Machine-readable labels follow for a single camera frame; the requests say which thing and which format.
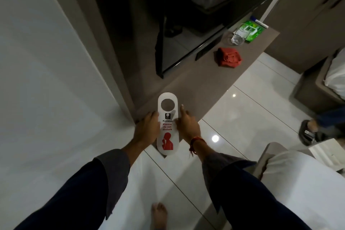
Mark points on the person's right forearm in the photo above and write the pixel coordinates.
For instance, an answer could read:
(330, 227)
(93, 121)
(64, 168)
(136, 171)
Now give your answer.
(237, 184)

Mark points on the white door hanger sign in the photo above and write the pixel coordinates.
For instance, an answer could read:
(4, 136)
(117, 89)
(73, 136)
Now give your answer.
(168, 108)

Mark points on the brown bed frame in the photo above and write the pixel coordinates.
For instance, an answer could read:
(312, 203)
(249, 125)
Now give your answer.
(310, 87)

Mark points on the red thread wrist band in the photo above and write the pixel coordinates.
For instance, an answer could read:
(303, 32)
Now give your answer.
(196, 142)

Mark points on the person's left forearm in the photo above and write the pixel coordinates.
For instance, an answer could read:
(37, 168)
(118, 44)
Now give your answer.
(89, 189)

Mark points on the black sandal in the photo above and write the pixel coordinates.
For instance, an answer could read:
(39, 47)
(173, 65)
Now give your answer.
(306, 134)

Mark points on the black flat screen television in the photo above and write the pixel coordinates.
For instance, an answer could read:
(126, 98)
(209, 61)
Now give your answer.
(186, 22)

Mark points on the person's left fingers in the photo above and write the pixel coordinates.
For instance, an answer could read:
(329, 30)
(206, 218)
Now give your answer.
(152, 116)

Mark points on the green plastic packet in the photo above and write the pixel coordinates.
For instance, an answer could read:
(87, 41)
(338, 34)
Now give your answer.
(254, 31)

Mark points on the chair with white cushion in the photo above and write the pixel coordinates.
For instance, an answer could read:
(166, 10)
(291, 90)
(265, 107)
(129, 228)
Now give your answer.
(293, 176)

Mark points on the white paper box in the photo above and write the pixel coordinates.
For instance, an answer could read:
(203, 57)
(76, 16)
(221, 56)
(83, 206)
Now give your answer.
(328, 154)

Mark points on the brown wardrobe cabinet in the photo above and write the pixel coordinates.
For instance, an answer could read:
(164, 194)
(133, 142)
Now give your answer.
(310, 8)

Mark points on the person's bare foot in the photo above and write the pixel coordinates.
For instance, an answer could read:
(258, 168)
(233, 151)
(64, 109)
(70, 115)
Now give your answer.
(159, 215)

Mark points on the clear drinking glass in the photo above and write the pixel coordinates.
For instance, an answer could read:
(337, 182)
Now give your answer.
(237, 39)

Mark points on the person's left hand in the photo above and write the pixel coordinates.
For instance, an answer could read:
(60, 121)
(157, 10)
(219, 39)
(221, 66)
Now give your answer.
(145, 132)

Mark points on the red folded cloth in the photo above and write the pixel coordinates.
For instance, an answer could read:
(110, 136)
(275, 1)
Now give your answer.
(228, 56)

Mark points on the person's right thumb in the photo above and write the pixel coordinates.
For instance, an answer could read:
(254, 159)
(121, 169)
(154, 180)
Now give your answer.
(178, 124)

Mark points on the white pen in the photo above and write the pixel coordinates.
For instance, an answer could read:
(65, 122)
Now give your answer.
(262, 23)

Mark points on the person's right hand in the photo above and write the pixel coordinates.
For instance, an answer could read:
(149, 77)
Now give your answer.
(190, 130)

